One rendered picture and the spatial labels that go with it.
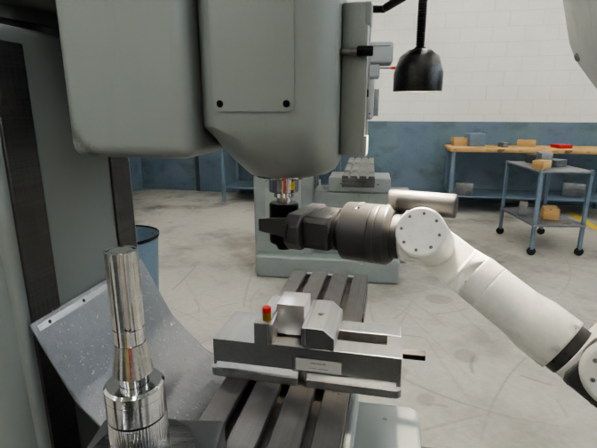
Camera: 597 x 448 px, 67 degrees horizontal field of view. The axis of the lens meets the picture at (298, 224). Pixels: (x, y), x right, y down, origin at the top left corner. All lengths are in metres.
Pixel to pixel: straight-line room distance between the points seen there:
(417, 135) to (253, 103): 6.62
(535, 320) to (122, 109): 0.59
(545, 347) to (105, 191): 0.77
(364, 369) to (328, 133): 0.42
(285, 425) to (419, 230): 0.38
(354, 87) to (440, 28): 6.63
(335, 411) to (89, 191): 0.58
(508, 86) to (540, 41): 0.69
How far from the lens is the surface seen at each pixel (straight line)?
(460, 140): 6.76
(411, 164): 7.23
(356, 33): 0.68
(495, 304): 0.61
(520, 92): 7.39
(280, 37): 0.61
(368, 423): 0.96
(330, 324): 0.84
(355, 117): 0.67
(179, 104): 0.64
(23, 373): 0.86
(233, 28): 0.63
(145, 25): 0.66
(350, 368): 0.83
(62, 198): 0.85
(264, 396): 0.83
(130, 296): 0.36
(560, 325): 0.61
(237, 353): 0.87
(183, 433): 0.46
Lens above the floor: 1.41
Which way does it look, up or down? 15 degrees down
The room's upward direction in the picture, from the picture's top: straight up
